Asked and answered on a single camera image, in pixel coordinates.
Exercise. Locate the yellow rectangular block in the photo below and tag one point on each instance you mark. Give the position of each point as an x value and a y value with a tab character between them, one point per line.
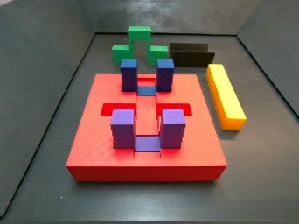
226	101

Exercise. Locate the dark blue U-shaped block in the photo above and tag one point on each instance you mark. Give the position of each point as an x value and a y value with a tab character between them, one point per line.
165	77

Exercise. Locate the green arch-shaped block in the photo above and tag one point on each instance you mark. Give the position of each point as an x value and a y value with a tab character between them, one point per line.
139	34

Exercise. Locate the red slotted board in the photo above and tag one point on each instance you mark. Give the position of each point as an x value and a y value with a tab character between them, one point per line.
95	161

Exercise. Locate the purple U-shaped block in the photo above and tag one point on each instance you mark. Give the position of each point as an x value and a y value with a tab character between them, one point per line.
169	139

